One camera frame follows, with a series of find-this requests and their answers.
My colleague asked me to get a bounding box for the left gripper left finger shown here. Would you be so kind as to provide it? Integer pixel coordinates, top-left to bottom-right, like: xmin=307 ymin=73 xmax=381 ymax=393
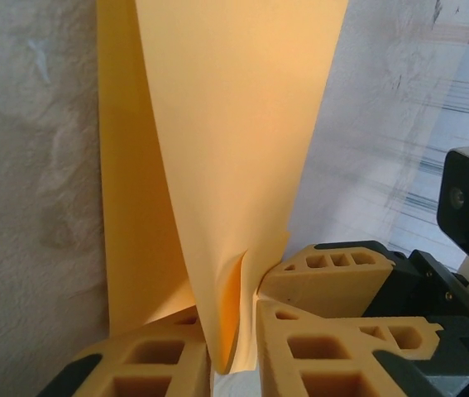
xmin=41 ymin=308 xmax=213 ymax=397

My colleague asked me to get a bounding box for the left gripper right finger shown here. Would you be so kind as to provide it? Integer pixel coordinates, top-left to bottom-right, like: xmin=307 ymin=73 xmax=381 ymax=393
xmin=254 ymin=299 xmax=438 ymax=397

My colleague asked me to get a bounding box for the orange paper sheet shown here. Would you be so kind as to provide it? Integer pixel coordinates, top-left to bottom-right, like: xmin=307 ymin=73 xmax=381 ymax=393
xmin=95 ymin=0 xmax=351 ymax=375

